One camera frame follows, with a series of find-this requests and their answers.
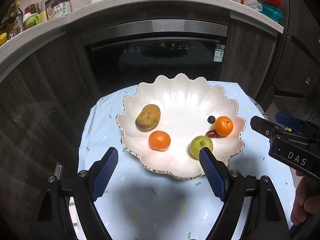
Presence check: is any red jujube date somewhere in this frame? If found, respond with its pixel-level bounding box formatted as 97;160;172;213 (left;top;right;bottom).
205;129;218;138

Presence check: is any small dark round fruit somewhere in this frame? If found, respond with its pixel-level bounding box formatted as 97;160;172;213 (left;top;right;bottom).
207;115;216;124

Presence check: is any yellow mango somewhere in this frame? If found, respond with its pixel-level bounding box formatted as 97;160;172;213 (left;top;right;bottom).
135;104;161;132

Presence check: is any white kitchen countertop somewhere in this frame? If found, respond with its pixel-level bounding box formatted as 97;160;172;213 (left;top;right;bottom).
0;0;285;68

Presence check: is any person right hand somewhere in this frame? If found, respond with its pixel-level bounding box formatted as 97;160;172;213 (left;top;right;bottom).
291;171;319;226

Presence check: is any large orange tangerine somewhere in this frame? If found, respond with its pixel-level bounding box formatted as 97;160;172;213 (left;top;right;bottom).
214;116;234;137

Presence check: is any green apple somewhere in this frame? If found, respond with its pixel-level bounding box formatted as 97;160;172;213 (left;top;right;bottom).
189;135;213;160

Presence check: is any light blue patterned tablecloth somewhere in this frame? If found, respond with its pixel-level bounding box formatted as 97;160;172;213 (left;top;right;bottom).
78;81;296;239

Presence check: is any small orange tangerine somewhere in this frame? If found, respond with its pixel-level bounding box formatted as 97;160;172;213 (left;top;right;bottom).
148;131;171;151

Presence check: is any white scalloped ceramic bowl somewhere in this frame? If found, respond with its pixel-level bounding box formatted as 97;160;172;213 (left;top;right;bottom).
116;73;246;180

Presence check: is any green energy label sticker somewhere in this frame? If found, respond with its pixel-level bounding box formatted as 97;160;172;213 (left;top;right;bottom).
213;44;225;63

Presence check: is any teal snack bag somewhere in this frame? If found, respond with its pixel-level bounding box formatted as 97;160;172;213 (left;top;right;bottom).
257;0;283;23

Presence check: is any black built-in dishwasher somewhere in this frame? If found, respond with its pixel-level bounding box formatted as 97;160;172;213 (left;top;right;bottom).
82;19;228;95

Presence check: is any yellow cap bottle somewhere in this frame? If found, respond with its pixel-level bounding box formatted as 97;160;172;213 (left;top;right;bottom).
0;33;7;46

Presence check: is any green lidded jar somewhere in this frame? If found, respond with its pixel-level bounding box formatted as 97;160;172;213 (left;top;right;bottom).
23;12;41;30

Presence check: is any soy sauce bottle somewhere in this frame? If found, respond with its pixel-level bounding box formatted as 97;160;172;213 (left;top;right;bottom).
50;0;72;19

